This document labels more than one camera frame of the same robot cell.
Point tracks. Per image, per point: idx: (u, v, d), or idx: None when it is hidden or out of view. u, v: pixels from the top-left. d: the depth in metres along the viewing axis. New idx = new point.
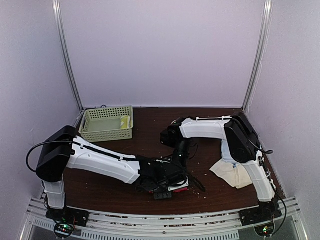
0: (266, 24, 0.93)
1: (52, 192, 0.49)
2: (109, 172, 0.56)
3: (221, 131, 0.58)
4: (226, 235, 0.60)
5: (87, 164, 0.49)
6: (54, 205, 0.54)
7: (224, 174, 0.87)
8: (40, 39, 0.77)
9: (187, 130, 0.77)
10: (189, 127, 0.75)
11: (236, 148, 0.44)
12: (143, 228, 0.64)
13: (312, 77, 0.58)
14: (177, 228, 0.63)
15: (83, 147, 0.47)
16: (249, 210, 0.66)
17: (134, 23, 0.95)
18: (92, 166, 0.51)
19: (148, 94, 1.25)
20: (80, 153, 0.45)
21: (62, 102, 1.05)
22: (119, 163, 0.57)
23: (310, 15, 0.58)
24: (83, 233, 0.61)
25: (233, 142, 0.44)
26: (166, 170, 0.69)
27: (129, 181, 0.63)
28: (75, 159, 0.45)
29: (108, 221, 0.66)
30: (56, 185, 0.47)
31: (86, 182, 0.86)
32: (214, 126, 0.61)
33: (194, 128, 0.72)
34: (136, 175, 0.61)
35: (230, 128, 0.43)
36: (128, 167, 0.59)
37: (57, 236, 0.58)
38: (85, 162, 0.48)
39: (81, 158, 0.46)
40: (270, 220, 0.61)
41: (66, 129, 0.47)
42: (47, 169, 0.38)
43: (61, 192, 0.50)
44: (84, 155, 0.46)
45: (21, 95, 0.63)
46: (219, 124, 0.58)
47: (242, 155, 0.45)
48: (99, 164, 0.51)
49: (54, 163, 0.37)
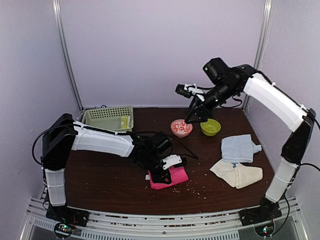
0: (266, 24, 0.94)
1: (55, 186, 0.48)
2: (108, 148, 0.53)
3: (292, 124, 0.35)
4: (226, 235, 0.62)
5: (87, 143, 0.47)
6: (56, 201, 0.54)
7: (224, 173, 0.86)
8: (40, 39, 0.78)
9: (254, 88, 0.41)
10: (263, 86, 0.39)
11: (292, 148, 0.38)
12: (143, 228, 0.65)
13: (312, 77, 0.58)
14: (177, 228, 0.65)
15: (83, 128, 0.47)
16: (248, 210, 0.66)
17: (134, 23, 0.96)
18: (92, 144, 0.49)
19: (149, 95, 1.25)
20: (81, 133, 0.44)
21: (62, 102, 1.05)
22: (115, 136, 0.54)
23: (310, 16, 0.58)
24: (83, 233, 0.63)
25: (296, 141, 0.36)
26: (153, 140, 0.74)
27: (127, 155, 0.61)
28: (78, 139, 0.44)
29: (108, 221, 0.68)
30: (59, 175, 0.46)
31: (86, 182, 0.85)
32: (285, 105, 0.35)
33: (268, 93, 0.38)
34: (132, 145, 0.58)
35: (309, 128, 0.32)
36: (123, 139, 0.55)
37: (57, 236, 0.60)
38: (85, 141, 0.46)
39: (83, 137, 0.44)
40: (270, 220, 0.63)
41: (66, 117, 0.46)
42: (54, 154, 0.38)
43: (62, 184, 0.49)
44: (85, 134, 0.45)
45: (21, 95, 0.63)
46: (296, 112, 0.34)
47: (291, 155, 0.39)
48: (98, 141, 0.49)
49: (60, 146, 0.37)
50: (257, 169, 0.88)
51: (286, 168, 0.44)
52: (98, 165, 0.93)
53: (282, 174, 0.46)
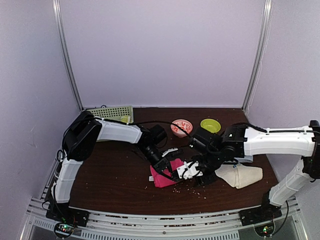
0: (266, 24, 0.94)
1: (67, 180, 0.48)
2: (123, 137, 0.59)
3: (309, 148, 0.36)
4: (226, 235, 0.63)
5: (107, 133, 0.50)
6: (62, 197, 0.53)
7: (224, 173, 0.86)
8: (40, 40, 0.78)
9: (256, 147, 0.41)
10: (260, 143, 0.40)
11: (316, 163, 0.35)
12: (143, 228, 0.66)
13: (311, 77, 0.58)
14: (177, 229, 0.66)
15: (103, 121, 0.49)
16: (249, 211, 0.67)
17: (134, 24, 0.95)
18: (110, 134, 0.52)
19: (148, 95, 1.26)
20: (104, 123, 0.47)
21: (62, 103, 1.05)
22: (127, 125, 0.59)
23: (310, 16, 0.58)
24: (83, 233, 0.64)
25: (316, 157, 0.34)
26: (153, 133, 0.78)
27: (136, 141, 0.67)
28: (102, 130, 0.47)
29: (108, 221, 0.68)
30: (75, 168, 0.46)
31: (86, 182, 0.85)
32: (294, 142, 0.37)
33: (273, 144, 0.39)
34: (140, 132, 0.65)
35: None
36: (134, 127, 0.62)
37: (57, 236, 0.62)
38: (107, 132, 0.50)
39: (106, 128, 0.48)
40: (270, 220, 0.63)
41: (85, 113, 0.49)
42: (83, 144, 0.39)
43: (73, 180, 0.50)
44: (107, 125, 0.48)
45: (21, 95, 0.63)
46: (307, 140, 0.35)
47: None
48: (116, 130, 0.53)
49: (90, 136, 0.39)
50: (257, 169, 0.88)
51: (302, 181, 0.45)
52: (98, 165, 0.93)
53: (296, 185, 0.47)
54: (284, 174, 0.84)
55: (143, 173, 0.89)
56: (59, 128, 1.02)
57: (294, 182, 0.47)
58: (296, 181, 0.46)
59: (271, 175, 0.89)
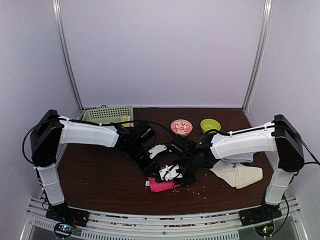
0: (266, 24, 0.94)
1: (50, 183, 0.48)
2: (95, 141, 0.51)
3: (269, 143, 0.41)
4: (226, 236, 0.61)
5: (75, 137, 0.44)
6: (54, 200, 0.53)
7: (224, 173, 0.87)
8: (39, 39, 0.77)
9: (223, 149, 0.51)
10: (225, 145, 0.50)
11: (287, 158, 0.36)
12: (143, 228, 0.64)
13: (312, 77, 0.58)
14: (177, 229, 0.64)
15: (68, 121, 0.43)
16: (249, 210, 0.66)
17: (134, 23, 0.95)
18: (80, 138, 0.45)
19: (148, 95, 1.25)
20: (67, 125, 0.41)
21: (62, 102, 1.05)
22: (101, 127, 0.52)
23: (310, 16, 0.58)
24: (82, 233, 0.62)
25: (283, 153, 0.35)
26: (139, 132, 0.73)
27: (113, 145, 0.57)
28: (65, 133, 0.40)
29: (108, 221, 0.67)
30: (51, 171, 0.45)
31: (87, 182, 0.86)
32: (257, 140, 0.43)
33: (237, 143, 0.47)
34: (117, 135, 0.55)
35: (285, 139, 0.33)
36: (109, 130, 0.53)
37: (57, 236, 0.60)
38: (73, 135, 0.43)
39: (69, 130, 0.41)
40: (270, 220, 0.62)
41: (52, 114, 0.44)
42: (43, 148, 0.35)
43: (58, 180, 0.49)
44: (71, 126, 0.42)
45: (21, 95, 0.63)
46: (266, 135, 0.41)
47: (294, 163, 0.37)
48: (85, 134, 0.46)
49: (51, 141, 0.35)
50: (257, 169, 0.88)
51: (286, 175, 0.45)
52: (98, 165, 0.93)
53: (282, 182, 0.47)
54: None
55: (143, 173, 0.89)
56: None
57: (281, 179, 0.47)
58: (280, 176, 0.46)
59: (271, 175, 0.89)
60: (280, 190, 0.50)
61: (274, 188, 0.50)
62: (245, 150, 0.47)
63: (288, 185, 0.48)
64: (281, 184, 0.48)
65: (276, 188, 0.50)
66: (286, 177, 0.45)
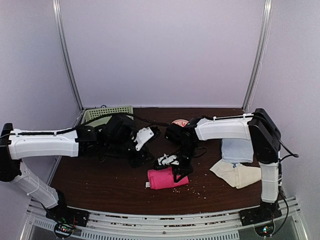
0: (266, 24, 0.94)
1: (32, 190, 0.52)
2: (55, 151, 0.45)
3: (244, 131, 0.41)
4: (226, 235, 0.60)
5: (28, 151, 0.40)
6: (48, 203, 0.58)
7: (224, 173, 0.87)
8: (39, 40, 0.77)
9: (205, 131, 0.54)
10: (207, 127, 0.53)
11: (260, 148, 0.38)
12: (143, 228, 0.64)
13: (312, 77, 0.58)
14: (176, 229, 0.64)
15: (19, 135, 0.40)
16: (249, 210, 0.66)
17: (134, 24, 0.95)
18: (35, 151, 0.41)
19: (148, 95, 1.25)
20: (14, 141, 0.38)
21: (62, 102, 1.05)
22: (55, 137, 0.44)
23: (310, 16, 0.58)
24: (83, 233, 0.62)
25: (257, 142, 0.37)
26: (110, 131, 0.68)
27: (77, 153, 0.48)
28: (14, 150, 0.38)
29: (108, 221, 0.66)
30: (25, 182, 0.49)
31: (87, 182, 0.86)
32: (233, 126, 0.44)
33: (217, 127, 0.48)
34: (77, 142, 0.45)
35: (257, 128, 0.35)
36: (65, 138, 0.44)
37: (57, 236, 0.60)
38: (25, 150, 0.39)
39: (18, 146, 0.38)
40: (270, 220, 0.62)
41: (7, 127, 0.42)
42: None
43: (38, 186, 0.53)
44: (18, 142, 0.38)
45: (21, 95, 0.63)
46: (242, 123, 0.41)
47: (267, 154, 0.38)
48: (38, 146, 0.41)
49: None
50: (257, 168, 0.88)
51: (268, 169, 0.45)
52: (98, 165, 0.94)
53: (268, 176, 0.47)
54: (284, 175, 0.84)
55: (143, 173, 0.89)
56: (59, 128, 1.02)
57: (266, 174, 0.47)
58: (266, 171, 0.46)
59: None
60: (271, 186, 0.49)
61: (265, 184, 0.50)
62: (223, 134, 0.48)
63: (276, 179, 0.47)
64: (268, 179, 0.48)
65: (266, 184, 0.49)
66: (271, 171, 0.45)
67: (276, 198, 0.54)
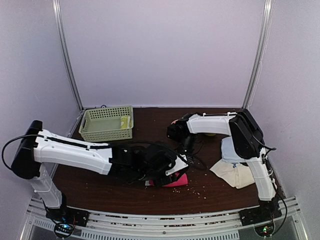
0: (266, 24, 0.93)
1: (41, 190, 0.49)
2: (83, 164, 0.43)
3: (226, 126, 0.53)
4: (226, 235, 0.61)
5: (54, 157, 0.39)
6: (49, 204, 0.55)
7: (224, 173, 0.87)
8: (39, 40, 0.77)
9: (194, 126, 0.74)
10: (195, 123, 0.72)
11: (240, 144, 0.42)
12: (143, 228, 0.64)
13: (312, 77, 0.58)
14: (176, 228, 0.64)
15: (46, 140, 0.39)
16: (249, 210, 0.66)
17: (134, 23, 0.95)
18: (62, 159, 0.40)
19: (148, 95, 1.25)
20: (42, 146, 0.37)
21: (62, 102, 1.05)
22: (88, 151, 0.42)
23: (311, 16, 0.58)
24: (83, 233, 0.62)
25: (236, 137, 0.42)
26: (146, 154, 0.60)
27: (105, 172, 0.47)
28: (39, 153, 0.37)
29: (108, 221, 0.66)
30: (40, 183, 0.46)
31: (87, 182, 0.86)
32: (220, 122, 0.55)
33: (205, 120, 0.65)
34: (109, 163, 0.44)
35: (235, 124, 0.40)
36: (98, 155, 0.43)
37: (57, 236, 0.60)
38: (50, 155, 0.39)
39: (44, 151, 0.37)
40: (270, 220, 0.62)
41: (34, 124, 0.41)
42: (18, 165, 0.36)
43: (49, 189, 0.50)
44: (47, 147, 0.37)
45: (21, 95, 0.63)
46: (225, 119, 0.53)
47: (245, 150, 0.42)
48: (67, 156, 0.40)
49: (19, 160, 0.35)
50: None
51: (254, 164, 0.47)
52: None
53: (256, 172, 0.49)
54: (284, 175, 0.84)
55: None
56: (59, 128, 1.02)
57: (255, 169, 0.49)
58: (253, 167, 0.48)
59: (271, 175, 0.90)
60: (264, 183, 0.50)
61: (258, 181, 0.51)
62: (211, 126, 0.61)
63: (266, 175, 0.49)
64: (257, 175, 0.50)
65: (259, 181, 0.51)
66: (257, 166, 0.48)
67: (271, 196, 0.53)
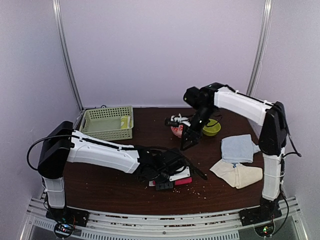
0: (266, 24, 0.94)
1: (53, 190, 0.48)
2: (109, 163, 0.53)
3: (259, 116, 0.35)
4: (226, 236, 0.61)
5: (86, 156, 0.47)
6: (54, 203, 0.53)
7: (224, 173, 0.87)
8: (39, 38, 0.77)
9: (222, 101, 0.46)
10: (226, 97, 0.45)
11: (266, 139, 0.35)
12: (143, 228, 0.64)
13: (311, 77, 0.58)
14: (177, 229, 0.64)
15: (81, 140, 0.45)
16: (248, 210, 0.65)
17: (134, 23, 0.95)
18: (91, 157, 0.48)
19: (148, 95, 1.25)
20: (78, 146, 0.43)
21: (62, 102, 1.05)
22: (118, 152, 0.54)
23: (310, 16, 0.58)
24: (82, 233, 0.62)
25: (266, 131, 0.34)
26: (165, 157, 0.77)
27: (127, 170, 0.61)
28: (74, 152, 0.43)
29: (108, 221, 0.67)
30: (57, 181, 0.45)
31: (87, 182, 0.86)
32: (252, 107, 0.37)
33: (238, 100, 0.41)
34: (137, 163, 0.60)
35: (273, 117, 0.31)
36: (126, 155, 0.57)
37: (57, 236, 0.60)
38: (82, 155, 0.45)
39: (80, 150, 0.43)
40: (270, 220, 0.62)
41: (64, 124, 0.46)
42: (49, 164, 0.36)
43: (61, 190, 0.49)
44: (82, 148, 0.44)
45: (21, 94, 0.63)
46: (261, 107, 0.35)
47: (269, 146, 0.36)
48: (98, 155, 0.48)
49: (52, 159, 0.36)
50: (258, 169, 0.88)
51: (270, 163, 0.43)
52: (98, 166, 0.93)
53: (270, 170, 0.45)
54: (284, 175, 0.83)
55: None
56: None
57: (269, 168, 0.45)
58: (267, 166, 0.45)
59: None
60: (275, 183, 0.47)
61: (268, 180, 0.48)
62: (238, 108, 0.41)
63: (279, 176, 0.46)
64: (270, 174, 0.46)
65: (269, 179, 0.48)
66: (272, 166, 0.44)
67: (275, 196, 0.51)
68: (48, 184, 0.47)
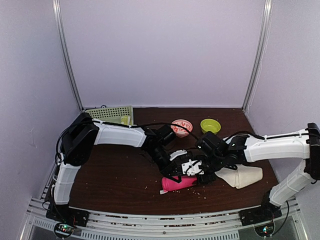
0: (266, 24, 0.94)
1: (65, 183, 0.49)
2: (124, 141, 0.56)
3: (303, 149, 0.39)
4: (227, 236, 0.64)
5: (106, 137, 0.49)
6: (59, 200, 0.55)
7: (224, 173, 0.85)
8: (39, 40, 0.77)
9: (255, 152, 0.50)
10: (258, 147, 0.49)
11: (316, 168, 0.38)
12: (143, 228, 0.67)
13: (312, 78, 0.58)
14: (177, 229, 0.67)
15: (102, 124, 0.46)
16: (249, 211, 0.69)
17: (134, 23, 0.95)
18: (111, 138, 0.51)
19: (148, 95, 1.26)
20: (102, 128, 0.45)
21: (62, 102, 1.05)
22: (130, 128, 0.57)
23: (311, 16, 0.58)
24: (82, 233, 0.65)
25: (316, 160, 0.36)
26: (160, 132, 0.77)
27: (137, 144, 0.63)
28: (100, 134, 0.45)
29: (108, 221, 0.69)
30: (73, 171, 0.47)
31: (86, 182, 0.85)
32: (289, 146, 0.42)
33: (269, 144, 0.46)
34: (144, 136, 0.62)
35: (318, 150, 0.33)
36: (136, 130, 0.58)
37: (57, 236, 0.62)
38: (105, 136, 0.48)
39: (104, 132, 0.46)
40: (270, 220, 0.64)
41: (83, 115, 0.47)
42: (78, 148, 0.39)
43: (71, 182, 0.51)
44: (106, 129, 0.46)
45: (22, 95, 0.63)
46: (299, 142, 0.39)
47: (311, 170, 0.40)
48: (117, 135, 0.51)
49: (81, 143, 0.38)
50: (258, 169, 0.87)
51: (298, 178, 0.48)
52: (98, 165, 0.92)
53: (293, 185, 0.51)
54: (284, 175, 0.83)
55: (144, 173, 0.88)
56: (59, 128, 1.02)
57: (294, 182, 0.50)
58: (298, 180, 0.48)
59: (271, 175, 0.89)
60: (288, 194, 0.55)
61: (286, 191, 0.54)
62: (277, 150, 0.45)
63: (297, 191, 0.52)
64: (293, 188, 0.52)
65: (286, 191, 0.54)
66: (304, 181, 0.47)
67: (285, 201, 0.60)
68: (61, 176, 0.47)
